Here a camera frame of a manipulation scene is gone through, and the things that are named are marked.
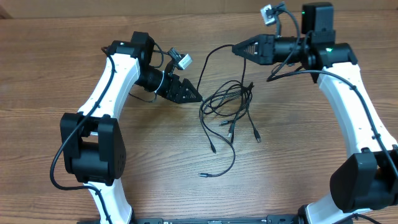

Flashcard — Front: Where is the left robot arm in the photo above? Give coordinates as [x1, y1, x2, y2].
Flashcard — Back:
[55, 32, 202, 223]

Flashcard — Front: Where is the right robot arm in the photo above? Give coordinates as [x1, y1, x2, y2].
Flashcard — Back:
[232, 2, 397, 223]

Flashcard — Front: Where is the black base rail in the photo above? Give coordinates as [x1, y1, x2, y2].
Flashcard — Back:
[77, 205, 354, 224]

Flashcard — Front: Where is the black short USB cable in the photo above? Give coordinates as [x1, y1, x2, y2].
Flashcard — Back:
[198, 102, 236, 179]

